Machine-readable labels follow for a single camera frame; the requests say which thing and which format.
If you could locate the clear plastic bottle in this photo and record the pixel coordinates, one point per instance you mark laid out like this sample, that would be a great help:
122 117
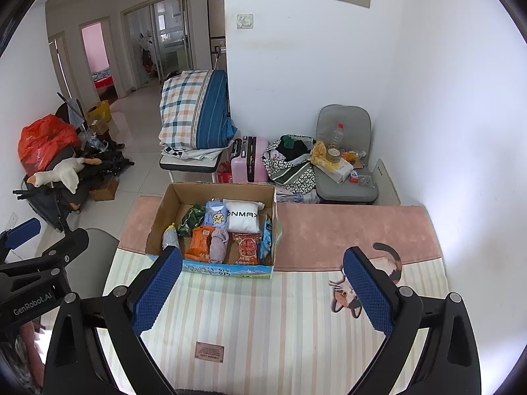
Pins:
336 135

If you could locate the yellow silver snack packet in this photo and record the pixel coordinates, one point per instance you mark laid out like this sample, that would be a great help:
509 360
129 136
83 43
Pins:
169 238

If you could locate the orange snack packet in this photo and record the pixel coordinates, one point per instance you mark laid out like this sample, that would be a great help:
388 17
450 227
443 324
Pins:
197 245

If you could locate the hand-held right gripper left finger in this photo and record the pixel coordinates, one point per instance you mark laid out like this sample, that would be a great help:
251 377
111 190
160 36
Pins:
158 292

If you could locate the grey cushioned chair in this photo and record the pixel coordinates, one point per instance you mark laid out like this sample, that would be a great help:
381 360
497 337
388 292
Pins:
346 115

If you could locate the pink suitcase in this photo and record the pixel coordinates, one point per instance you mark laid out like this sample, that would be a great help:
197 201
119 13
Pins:
255 160

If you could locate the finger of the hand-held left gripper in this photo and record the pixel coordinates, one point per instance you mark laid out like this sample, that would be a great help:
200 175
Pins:
70 245
22 232

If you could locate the yellow plastic bag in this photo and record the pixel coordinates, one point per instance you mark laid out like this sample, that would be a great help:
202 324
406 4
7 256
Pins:
318 152

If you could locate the purple cloth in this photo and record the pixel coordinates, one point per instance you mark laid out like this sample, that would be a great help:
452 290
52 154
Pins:
218 247

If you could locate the black folded stroller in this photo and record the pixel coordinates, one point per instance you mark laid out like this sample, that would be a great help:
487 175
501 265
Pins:
45 201

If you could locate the white goose plush toy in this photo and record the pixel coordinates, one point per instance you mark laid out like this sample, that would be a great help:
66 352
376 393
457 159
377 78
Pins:
68 175

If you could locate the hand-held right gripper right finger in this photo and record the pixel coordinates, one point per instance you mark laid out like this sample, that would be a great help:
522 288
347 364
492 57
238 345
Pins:
368 292

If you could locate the brown cardboard box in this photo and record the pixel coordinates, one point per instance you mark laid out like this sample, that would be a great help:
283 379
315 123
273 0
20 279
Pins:
103 189

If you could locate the white tissue box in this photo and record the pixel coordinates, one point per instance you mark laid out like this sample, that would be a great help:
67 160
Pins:
339 170

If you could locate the white plastic bag packet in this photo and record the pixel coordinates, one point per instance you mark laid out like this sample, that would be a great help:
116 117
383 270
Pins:
243 216

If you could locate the green snack packet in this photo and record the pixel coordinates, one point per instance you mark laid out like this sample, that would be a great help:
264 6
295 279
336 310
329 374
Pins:
191 218

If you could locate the red plastic bag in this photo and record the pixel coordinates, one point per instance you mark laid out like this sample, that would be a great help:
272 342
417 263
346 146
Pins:
45 140

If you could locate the person's left forearm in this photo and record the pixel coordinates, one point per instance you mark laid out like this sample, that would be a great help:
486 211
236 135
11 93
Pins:
33 354

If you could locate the blue tissue packet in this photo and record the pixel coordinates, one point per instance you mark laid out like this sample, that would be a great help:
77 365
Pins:
216 216

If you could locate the white board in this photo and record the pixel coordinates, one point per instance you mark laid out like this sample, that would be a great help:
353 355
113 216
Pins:
387 181

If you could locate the white wall switch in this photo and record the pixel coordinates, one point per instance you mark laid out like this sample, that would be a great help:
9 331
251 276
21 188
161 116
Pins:
245 21

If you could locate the plaid folded bedding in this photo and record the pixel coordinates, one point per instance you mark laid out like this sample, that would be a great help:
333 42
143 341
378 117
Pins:
185 103

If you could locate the printed cardboard box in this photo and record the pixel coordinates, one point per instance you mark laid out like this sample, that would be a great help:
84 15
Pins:
230 271

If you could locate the light blue long packet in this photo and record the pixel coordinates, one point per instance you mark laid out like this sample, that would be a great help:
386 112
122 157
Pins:
265 242

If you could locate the small red bag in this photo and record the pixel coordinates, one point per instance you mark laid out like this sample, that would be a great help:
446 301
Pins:
224 175

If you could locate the patterned black white bag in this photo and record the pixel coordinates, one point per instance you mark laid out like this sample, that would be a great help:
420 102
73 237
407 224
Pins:
288 177

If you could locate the red snack packet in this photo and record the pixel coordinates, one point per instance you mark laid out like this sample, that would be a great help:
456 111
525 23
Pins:
247 249

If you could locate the yellow box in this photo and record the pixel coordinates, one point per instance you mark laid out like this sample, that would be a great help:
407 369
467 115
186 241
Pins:
99 111

